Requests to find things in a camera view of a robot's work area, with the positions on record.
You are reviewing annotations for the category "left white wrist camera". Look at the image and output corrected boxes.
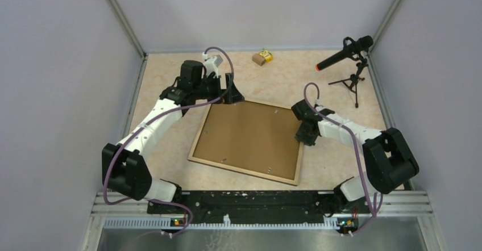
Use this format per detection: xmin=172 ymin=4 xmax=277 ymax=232
xmin=202 ymin=53 xmax=223 ymax=78

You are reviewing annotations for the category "small cardboard yellow box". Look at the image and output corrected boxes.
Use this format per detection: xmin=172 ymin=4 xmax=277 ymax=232
xmin=252 ymin=49 xmax=273 ymax=66

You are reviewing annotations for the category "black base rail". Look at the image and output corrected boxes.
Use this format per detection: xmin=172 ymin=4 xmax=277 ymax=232
xmin=147 ymin=190 xmax=364 ymax=225

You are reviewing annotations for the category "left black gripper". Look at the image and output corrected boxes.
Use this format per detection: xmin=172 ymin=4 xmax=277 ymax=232
xmin=193 ymin=73 xmax=244 ymax=104

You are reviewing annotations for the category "wooden picture frame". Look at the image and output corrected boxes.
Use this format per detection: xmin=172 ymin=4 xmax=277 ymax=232
xmin=187 ymin=98 xmax=305 ymax=187

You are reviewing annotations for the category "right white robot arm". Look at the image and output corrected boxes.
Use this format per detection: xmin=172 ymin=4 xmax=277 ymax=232
xmin=291 ymin=100 xmax=419 ymax=213

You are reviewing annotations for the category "black microphone on tripod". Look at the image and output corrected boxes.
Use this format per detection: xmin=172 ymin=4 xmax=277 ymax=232
xmin=315 ymin=35 xmax=373 ymax=108

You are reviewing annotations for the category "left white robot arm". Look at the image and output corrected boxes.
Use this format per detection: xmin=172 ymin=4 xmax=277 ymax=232
xmin=102 ymin=55 xmax=244 ymax=213

